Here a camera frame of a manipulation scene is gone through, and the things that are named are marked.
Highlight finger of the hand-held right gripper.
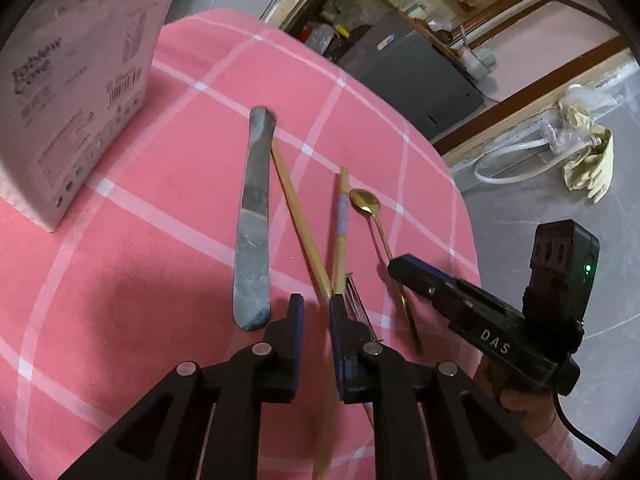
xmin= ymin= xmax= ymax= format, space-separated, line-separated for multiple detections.
xmin=387 ymin=255 xmax=482 ymax=322

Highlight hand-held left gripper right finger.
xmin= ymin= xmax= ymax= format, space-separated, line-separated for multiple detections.
xmin=327 ymin=294 xmax=576 ymax=480

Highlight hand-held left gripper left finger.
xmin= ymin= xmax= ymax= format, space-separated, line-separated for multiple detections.
xmin=57 ymin=292 xmax=307 ymax=480

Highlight metal peeler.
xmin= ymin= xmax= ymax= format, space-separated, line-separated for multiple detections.
xmin=347 ymin=272 xmax=384 ymax=346

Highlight small gold spoon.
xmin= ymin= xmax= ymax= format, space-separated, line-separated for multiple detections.
xmin=349 ymin=188 xmax=425 ymax=356

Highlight wooden chopstick with blue band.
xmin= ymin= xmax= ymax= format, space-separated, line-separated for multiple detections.
xmin=317 ymin=166 xmax=351 ymax=480

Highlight plain wooden chopstick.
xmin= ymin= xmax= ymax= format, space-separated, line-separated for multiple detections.
xmin=270 ymin=141 xmax=377 ymax=428

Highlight white perforated utensil holder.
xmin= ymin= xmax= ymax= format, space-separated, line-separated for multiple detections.
xmin=0 ymin=0 xmax=191 ymax=234

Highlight person's right forearm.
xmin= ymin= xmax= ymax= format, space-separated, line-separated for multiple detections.
xmin=530 ymin=417 xmax=609 ymax=480

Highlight person's right hand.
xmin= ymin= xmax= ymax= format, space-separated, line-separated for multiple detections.
xmin=472 ymin=355 xmax=559 ymax=442

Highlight flat metal knife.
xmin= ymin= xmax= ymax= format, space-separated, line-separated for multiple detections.
xmin=231 ymin=106 xmax=278 ymax=332

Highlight pink checkered tablecloth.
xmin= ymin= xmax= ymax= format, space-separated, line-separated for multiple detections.
xmin=0 ymin=7 xmax=481 ymax=480

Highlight cream rubber gloves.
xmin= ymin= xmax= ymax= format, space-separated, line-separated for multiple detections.
xmin=557 ymin=85 xmax=614 ymax=205

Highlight clear plastic bag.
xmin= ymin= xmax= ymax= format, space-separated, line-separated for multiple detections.
xmin=540 ymin=110 xmax=609 ymax=157

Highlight grey cabinet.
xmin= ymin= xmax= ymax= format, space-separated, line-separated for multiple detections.
xmin=335 ymin=10 xmax=489 ymax=142

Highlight white cooking pot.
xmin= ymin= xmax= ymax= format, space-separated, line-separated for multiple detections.
xmin=460 ymin=42 xmax=499 ymax=79

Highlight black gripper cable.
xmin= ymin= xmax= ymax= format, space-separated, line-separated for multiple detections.
xmin=555 ymin=394 xmax=619 ymax=462

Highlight white hose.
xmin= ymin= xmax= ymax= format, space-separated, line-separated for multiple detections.
xmin=472 ymin=127 xmax=567 ymax=187

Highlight wooden door frame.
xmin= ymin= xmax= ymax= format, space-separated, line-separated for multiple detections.
xmin=260 ymin=0 xmax=637 ymax=171

